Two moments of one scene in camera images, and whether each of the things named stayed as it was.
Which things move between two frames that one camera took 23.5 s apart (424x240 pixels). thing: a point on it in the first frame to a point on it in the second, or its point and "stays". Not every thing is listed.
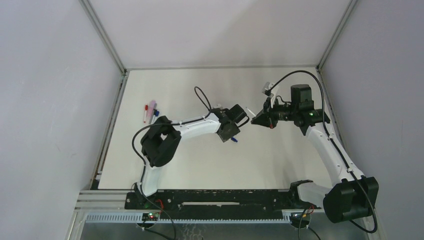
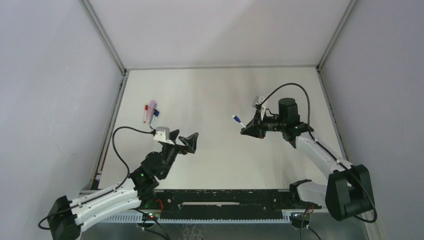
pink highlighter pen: [151, 108] stays
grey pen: [154, 107] stays
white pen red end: [146, 108] stays
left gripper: [230, 133] to [180, 145]
